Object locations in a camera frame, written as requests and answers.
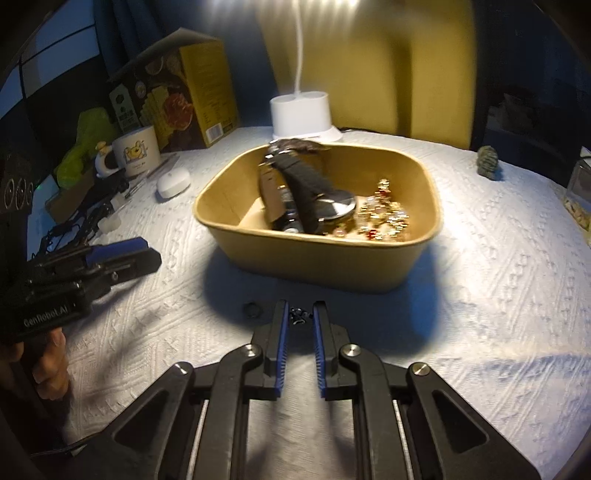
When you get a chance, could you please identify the clear glass jar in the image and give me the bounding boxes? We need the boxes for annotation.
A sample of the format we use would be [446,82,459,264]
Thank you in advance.
[564,157,591,232]

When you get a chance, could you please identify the person's left hand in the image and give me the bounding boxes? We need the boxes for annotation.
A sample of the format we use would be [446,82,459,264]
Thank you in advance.
[0,329,71,401]

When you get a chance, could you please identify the white textured tablecloth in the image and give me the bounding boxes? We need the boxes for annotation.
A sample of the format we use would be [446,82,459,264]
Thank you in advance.
[28,127,591,480]

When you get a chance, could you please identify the gold red beaded bracelet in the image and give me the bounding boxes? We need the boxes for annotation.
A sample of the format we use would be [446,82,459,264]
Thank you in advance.
[325,178,411,243]

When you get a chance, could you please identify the small green stone figurine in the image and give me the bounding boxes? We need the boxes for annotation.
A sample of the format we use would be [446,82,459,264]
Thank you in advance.
[475,145,503,182]

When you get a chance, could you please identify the brown paper container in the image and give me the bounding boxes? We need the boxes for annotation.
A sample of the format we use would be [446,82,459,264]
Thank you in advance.
[193,141,445,295]

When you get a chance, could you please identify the black yellow cracker box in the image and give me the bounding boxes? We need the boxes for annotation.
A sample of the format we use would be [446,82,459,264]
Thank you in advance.
[107,28,241,153]

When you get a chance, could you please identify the white desk lamp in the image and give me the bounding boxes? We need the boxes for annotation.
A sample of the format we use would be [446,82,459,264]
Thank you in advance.
[222,0,361,144]

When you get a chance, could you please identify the silver pen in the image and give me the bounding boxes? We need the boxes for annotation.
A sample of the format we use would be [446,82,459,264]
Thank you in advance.
[122,166,169,200]

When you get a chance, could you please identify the blue curtain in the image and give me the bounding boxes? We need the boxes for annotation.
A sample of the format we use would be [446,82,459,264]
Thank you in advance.
[92,0,269,81]

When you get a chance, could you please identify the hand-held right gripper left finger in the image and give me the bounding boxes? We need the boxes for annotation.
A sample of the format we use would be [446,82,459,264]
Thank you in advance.
[69,299,291,480]

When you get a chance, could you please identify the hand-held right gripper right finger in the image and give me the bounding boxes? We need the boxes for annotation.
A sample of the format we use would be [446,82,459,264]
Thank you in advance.
[313,301,541,480]

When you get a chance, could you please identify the white earbuds case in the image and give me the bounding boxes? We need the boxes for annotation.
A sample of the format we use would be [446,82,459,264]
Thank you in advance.
[156,167,191,204]

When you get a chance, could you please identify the white cartoon mug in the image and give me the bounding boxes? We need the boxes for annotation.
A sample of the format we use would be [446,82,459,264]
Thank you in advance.
[111,126,162,180]

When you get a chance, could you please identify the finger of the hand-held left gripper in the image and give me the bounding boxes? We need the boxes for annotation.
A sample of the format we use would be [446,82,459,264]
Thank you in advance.
[85,237,149,266]
[90,249,162,291]

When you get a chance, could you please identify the dark curtain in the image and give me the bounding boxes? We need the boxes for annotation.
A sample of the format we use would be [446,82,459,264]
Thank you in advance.
[475,0,591,153]

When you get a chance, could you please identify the yellow-green plush toy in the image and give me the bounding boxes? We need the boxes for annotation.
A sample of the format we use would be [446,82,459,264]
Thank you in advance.
[55,107,118,188]

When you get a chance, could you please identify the black strap metal watch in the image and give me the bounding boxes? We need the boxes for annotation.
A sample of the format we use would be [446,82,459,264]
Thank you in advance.
[273,150,359,236]

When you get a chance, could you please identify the black flat device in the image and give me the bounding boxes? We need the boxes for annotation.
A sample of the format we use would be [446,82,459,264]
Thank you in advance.
[46,178,130,222]

